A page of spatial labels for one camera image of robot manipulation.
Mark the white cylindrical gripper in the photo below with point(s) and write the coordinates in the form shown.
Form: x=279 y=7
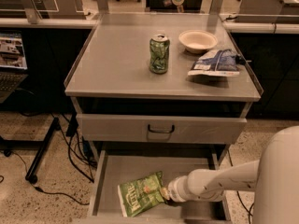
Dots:
x=176 y=189

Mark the green jalapeno chip bag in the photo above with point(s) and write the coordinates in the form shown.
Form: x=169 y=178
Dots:
x=140 y=195

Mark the open laptop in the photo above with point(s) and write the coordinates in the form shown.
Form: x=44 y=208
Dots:
x=13 y=65

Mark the black drawer handle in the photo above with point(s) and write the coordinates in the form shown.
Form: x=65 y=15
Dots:
x=164 y=131

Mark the white paper bowl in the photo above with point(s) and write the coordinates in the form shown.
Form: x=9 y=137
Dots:
x=197 y=41

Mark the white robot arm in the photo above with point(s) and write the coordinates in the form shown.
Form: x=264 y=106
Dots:
x=274 y=180

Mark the open middle drawer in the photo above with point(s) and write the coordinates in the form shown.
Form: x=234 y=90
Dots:
x=116 y=167

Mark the blue white chip bag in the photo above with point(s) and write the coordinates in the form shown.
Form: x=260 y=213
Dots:
x=218 y=63

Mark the grey metal drawer cabinet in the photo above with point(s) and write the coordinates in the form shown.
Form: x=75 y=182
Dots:
x=112 y=77

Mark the green soda can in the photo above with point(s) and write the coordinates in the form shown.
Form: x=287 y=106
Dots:
x=159 y=54

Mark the black desk leg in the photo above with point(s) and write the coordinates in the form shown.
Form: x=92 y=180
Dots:
x=31 y=176

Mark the closed top drawer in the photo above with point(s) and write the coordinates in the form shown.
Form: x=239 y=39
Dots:
x=131 y=128

